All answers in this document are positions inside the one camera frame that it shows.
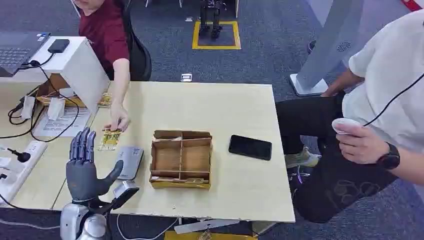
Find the person's hand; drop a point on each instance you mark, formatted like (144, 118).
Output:
(361, 145)
(329, 92)
(120, 116)

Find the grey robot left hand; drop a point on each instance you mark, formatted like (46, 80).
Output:
(81, 175)

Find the yellow printed card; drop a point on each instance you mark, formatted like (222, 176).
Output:
(110, 139)

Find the white handheld controller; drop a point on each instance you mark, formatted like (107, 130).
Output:
(344, 124)

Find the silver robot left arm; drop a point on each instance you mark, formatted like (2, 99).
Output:
(71, 220)

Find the stack of yellow cards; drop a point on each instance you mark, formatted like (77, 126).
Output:
(106, 100)

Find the black wristwatch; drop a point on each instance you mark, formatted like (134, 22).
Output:
(390, 159)

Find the white floor stand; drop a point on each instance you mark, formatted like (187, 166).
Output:
(318, 53)

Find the grey card reader device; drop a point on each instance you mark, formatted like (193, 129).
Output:
(130, 162)

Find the yellow woven basket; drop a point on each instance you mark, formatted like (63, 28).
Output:
(68, 101)

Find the printed paper sheet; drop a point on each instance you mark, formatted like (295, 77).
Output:
(63, 124)

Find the person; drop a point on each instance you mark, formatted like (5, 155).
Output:
(104, 31)
(384, 82)

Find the white desk riser box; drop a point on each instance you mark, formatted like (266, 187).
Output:
(82, 73)

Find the black office chair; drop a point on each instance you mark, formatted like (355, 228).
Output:
(140, 61)

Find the black plug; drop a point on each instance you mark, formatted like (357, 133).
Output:
(22, 156)

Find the white power strip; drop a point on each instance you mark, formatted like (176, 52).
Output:
(20, 165)

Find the white paper tag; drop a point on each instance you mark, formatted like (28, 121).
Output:
(28, 107)
(55, 108)

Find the wooden divided card box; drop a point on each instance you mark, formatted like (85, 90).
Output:
(180, 159)

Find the silver floor socket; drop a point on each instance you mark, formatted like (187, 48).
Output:
(186, 78)

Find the black power adapter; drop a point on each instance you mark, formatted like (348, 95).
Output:
(59, 45)

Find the black smartphone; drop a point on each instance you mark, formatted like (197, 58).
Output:
(250, 147)

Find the yellow floor tape square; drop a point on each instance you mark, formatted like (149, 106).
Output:
(217, 47)

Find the red sign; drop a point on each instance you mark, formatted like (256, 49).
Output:
(411, 5)

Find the yellow box under table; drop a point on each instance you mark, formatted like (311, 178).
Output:
(185, 236)

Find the dark laptop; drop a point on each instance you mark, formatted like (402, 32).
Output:
(16, 49)

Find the black robot legs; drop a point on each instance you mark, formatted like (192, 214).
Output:
(212, 20)

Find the white bar under table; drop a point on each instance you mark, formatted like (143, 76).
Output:
(205, 226)

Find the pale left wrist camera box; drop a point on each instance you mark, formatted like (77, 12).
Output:
(125, 190)

